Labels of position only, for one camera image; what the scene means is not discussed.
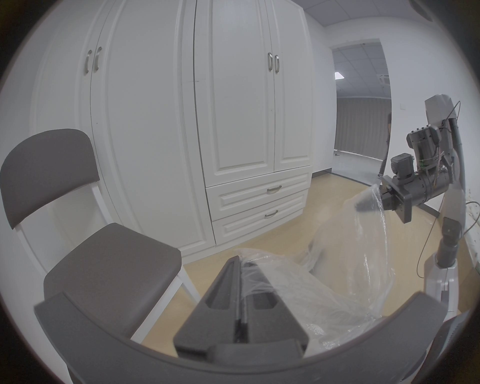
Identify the white wardrobe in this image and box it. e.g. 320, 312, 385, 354
32, 0, 317, 263

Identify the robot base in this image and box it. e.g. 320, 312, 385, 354
423, 215, 469, 323

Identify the white chair with grey cushions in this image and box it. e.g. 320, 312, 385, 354
0, 128, 203, 344

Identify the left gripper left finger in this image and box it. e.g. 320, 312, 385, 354
173, 256, 242, 358

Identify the clear plastic bag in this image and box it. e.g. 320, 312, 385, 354
232, 183, 397, 351

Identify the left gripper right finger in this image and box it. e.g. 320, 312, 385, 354
240, 262, 310, 357

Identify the grey curtain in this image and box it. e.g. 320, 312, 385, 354
335, 97, 392, 158

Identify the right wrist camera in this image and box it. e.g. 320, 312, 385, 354
390, 152, 415, 179

